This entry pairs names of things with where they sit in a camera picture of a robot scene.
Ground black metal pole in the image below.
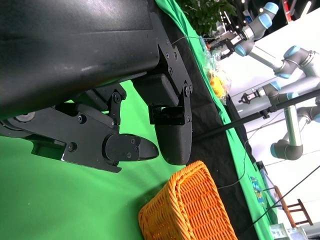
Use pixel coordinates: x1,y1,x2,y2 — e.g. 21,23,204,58
192,88,320,143

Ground clear bag of yellow toys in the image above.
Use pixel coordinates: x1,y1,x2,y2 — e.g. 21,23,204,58
202,44,232,100

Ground green cloth strip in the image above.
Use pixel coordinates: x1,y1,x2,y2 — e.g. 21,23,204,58
154,0,278,240

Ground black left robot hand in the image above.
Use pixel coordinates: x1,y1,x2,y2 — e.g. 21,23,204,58
0,0,195,174

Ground long black cable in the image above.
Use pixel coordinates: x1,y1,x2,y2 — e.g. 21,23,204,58
237,169,320,238

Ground thin grey cable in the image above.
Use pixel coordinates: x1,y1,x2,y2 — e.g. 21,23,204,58
216,139,248,190

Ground brown wooden chair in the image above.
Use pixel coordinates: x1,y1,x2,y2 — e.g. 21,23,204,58
273,185,313,228

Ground orange wicker basket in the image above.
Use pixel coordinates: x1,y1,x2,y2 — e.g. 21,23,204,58
138,160,238,240

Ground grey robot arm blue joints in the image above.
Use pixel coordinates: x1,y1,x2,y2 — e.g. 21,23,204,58
208,1,320,80
238,81,320,161

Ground black backdrop cloth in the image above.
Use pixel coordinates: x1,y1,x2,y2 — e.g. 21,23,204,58
147,0,256,240

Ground green leafy plant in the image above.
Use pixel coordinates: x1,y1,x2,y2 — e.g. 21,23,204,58
178,0,237,36

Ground green tablecloth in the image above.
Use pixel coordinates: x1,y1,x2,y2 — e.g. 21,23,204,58
0,79,181,240

